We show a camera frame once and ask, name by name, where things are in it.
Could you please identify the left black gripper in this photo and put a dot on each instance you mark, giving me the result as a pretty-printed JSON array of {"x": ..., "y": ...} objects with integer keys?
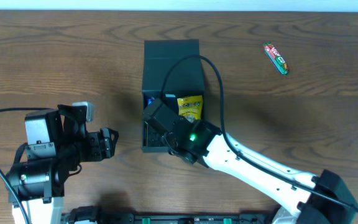
[{"x": 105, "y": 144}]

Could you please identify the yellow Hacks candy bag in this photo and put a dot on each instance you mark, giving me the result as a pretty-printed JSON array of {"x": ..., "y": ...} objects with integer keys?
[{"x": 190, "y": 107}]

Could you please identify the blue Oreo cookie pack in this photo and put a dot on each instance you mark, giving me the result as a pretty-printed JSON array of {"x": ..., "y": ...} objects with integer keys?
[{"x": 150, "y": 100}]

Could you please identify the black gift box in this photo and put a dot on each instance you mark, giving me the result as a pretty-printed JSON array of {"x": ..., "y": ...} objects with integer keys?
[{"x": 186, "y": 79}]

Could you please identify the red green snack bar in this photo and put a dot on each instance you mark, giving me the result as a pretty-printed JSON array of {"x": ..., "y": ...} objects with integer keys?
[{"x": 276, "y": 58}]

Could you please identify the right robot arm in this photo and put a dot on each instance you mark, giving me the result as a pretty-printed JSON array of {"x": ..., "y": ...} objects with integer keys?
[{"x": 303, "y": 197}]

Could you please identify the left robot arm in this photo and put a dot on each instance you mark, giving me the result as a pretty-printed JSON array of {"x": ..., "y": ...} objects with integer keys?
[{"x": 57, "y": 143}]

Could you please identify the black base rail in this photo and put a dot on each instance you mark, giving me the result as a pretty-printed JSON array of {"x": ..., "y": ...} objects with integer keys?
[{"x": 103, "y": 215}]

